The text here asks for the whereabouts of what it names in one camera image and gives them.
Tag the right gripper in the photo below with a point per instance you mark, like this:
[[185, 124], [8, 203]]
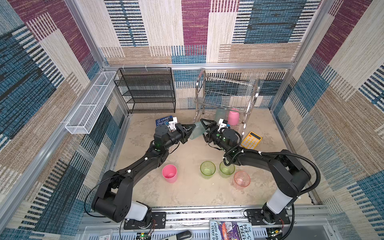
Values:
[[214, 128]]

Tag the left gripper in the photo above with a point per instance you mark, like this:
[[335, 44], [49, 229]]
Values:
[[185, 135]]

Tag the teal cup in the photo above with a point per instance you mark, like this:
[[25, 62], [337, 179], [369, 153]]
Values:
[[220, 114], [198, 131]]

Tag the green cup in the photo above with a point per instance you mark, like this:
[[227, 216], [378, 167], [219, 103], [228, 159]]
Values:
[[226, 171], [207, 169]]

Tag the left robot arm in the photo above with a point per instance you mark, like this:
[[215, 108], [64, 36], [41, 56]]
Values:
[[113, 198]]

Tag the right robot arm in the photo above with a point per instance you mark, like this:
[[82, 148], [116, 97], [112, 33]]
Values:
[[294, 174]]

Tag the silver metal dish rack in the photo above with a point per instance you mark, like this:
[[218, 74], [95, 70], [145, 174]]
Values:
[[213, 93]]

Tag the blue treehouse book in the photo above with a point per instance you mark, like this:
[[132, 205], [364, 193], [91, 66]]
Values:
[[164, 121]]

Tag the pink cup front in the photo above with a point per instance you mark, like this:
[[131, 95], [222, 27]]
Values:
[[170, 173]]

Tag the yellow calculator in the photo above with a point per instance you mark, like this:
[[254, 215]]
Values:
[[251, 141]]

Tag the black mesh shelf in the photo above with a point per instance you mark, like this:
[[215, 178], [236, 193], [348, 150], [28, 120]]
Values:
[[147, 90]]

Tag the clear pink cup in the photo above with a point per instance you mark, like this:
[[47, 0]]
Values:
[[242, 179]]

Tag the purple treehouse book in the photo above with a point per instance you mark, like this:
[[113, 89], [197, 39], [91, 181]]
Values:
[[226, 230]]

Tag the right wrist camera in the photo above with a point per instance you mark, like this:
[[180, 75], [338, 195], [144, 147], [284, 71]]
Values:
[[222, 123]]

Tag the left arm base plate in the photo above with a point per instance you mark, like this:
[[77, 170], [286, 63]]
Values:
[[155, 220]]

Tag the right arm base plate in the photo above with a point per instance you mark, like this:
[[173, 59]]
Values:
[[260, 217]]

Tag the white wire wall basket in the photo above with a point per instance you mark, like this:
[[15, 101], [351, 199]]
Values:
[[87, 113]]

